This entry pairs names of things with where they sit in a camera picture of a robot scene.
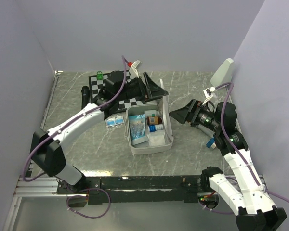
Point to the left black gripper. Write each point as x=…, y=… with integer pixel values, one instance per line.
x=153, y=91

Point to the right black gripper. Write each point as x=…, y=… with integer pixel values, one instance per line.
x=190, y=112

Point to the white bottle green label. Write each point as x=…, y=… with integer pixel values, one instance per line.
x=151, y=113

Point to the brown medicine bottle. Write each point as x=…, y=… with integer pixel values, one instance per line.
x=156, y=120

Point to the white bottle blue label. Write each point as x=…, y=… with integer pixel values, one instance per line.
x=153, y=128

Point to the white medicine kit case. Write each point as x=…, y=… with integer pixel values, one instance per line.
x=160, y=105

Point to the alcohol wipes bag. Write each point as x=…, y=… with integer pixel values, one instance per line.
x=114, y=121

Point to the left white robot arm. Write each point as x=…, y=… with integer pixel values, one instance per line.
x=47, y=147

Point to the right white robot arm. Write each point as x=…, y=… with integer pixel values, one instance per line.
x=251, y=204

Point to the blue wooden block toy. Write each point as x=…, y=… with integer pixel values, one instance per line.
x=211, y=144

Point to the white wedge device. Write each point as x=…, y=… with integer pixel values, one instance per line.
x=224, y=73

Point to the green toy padlock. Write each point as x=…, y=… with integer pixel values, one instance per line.
x=99, y=75

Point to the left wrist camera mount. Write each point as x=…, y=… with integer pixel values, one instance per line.
x=134, y=69

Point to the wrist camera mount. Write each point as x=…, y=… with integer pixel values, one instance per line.
x=134, y=69
x=209, y=94

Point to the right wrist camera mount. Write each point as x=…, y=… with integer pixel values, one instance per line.
x=209, y=94

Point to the black wireless microphone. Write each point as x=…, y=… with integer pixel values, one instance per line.
x=85, y=96

